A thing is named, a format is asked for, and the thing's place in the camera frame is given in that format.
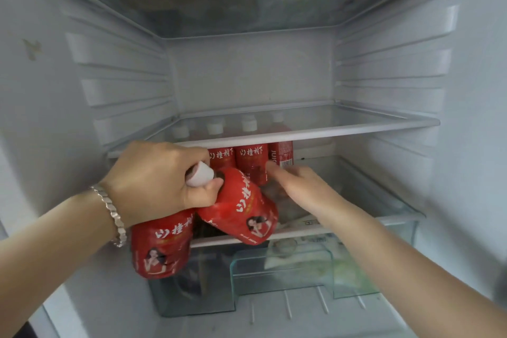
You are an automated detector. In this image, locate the clear crisper drawer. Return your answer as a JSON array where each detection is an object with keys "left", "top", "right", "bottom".
[{"left": 148, "top": 220, "right": 420, "bottom": 318}]

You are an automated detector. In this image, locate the person's right hand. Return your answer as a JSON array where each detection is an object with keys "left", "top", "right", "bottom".
[{"left": 265, "top": 161, "right": 346, "bottom": 220}]

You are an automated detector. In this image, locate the silver link bracelet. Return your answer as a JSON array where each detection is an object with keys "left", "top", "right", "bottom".
[{"left": 90, "top": 185, "right": 128, "bottom": 248}]

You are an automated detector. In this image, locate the glass crisper cover shelf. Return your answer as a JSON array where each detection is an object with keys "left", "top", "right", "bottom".
[{"left": 190, "top": 156, "right": 427, "bottom": 250}]

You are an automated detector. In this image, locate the green vegetable bag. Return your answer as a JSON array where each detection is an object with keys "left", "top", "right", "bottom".
[{"left": 332, "top": 245, "right": 380, "bottom": 298}]

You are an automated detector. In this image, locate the red label drink bottle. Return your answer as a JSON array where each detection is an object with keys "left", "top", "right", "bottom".
[
  {"left": 206, "top": 120, "right": 237, "bottom": 173},
  {"left": 185, "top": 161, "right": 279, "bottom": 246},
  {"left": 131, "top": 209, "right": 195, "bottom": 280},
  {"left": 235, "top": 116, "right": 270, "bottom": 187},
  {"left": 268, "top": 112, "right": 294, "bottom": 169}
]

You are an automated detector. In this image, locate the white refrigerator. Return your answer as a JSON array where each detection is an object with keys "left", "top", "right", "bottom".
[{"left": 0, "top": 0, "right": 507, "bottom": 338}]

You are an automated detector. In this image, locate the person's left hand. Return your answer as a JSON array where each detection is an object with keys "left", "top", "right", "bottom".
[{"left": 99, "top": 140, "right": 225, "bottom": 228}]

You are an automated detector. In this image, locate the person's right forearm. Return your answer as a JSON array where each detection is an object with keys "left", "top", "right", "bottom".
[{"left": 317, "top": 196, "right": 507, "bottom": 338}]

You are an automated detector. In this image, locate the person's left forearm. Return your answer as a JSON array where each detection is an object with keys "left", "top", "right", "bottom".
[{"left": 0, "top": 186, "right": 119, "bottom": 338}]

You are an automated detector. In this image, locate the white food packet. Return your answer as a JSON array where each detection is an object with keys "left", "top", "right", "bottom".
[{"left": 266, "top": 237, "right": 332, "bottom": 271}]

